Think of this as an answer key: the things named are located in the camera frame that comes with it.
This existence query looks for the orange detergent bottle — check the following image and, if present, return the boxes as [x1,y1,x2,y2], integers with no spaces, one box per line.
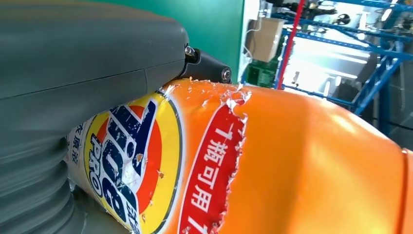
[65,78,413,234]

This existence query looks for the green plastic crate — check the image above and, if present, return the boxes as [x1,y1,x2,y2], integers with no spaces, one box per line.
[244,58,282,88]

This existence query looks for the brown cardboard box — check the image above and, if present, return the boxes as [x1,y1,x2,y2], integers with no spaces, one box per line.
[245,18,286,63]

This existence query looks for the red pole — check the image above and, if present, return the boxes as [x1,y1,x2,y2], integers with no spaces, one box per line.
[277,0,306,90]

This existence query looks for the blue metal shelving rack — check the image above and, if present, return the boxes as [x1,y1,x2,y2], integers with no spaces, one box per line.
[272,0,413,137]

